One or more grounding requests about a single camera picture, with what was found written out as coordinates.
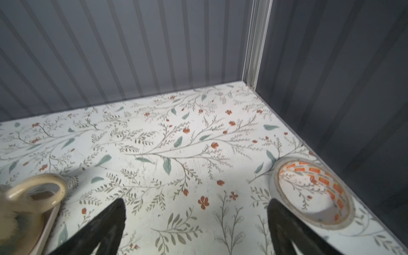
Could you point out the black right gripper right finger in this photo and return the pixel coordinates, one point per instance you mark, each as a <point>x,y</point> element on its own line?
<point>287,232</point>

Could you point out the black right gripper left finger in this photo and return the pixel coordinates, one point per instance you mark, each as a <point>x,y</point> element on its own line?
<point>103,234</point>

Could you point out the clear tape roll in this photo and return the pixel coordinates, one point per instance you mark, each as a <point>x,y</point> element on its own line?
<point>312,192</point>

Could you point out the beige plastic tray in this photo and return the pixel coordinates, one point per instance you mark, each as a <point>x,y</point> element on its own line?
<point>49,221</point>

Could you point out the aluminium frame post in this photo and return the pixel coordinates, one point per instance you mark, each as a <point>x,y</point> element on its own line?
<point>258,27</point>

